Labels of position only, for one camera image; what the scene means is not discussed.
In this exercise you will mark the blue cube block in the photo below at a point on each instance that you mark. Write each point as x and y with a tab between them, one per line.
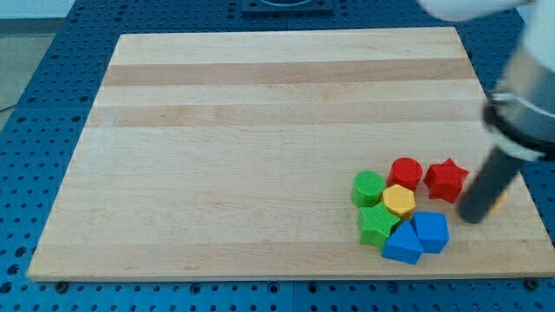
431	228

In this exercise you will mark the wooden board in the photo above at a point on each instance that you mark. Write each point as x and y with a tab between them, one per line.
231	156

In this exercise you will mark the yellow block behind stick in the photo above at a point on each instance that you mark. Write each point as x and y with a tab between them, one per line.
499	202

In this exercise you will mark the yellow hexagon block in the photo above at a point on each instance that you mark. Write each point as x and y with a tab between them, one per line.
400	201

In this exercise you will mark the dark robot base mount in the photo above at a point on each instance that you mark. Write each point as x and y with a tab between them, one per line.
286	6

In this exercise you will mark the green star block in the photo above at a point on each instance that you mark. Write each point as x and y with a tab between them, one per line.
376	224

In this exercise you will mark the green circle block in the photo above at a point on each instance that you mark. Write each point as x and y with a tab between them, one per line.
367	189

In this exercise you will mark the blue triangle block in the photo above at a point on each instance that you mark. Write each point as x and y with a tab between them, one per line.
403	245

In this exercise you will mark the red circle block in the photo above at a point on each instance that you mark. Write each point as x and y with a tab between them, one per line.
406	172

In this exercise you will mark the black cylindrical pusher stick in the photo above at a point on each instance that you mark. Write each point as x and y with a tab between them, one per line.
496	174

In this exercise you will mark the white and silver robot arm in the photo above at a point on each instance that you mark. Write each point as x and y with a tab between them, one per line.
518	114

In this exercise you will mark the red star block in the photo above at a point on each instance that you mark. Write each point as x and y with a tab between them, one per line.
445	181

